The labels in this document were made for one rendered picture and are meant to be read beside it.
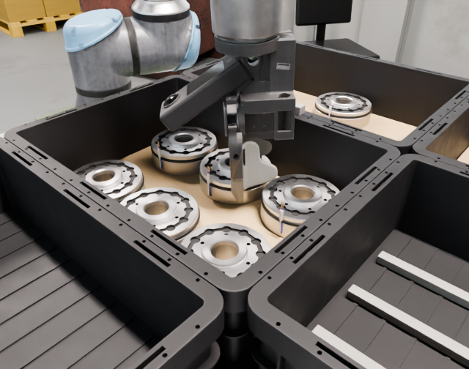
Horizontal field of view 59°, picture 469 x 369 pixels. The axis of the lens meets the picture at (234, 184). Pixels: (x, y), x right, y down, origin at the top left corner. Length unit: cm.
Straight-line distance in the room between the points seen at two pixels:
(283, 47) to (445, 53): 279
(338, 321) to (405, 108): 49
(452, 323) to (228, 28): 37
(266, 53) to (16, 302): 36
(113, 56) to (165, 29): 11
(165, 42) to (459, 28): 251
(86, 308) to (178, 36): 59
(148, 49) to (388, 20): 248
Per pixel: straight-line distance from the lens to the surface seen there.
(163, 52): 89
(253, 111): 48
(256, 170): 52
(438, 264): 54
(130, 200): 54
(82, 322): 45
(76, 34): 88
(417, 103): 83
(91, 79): 90
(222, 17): 45
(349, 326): 44
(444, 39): 322
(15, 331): 47
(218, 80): 47
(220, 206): 56
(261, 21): 44
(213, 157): 62
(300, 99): 90
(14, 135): 59
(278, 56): 47
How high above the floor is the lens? 117
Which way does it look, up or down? 34 degrees down
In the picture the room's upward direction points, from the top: straight up
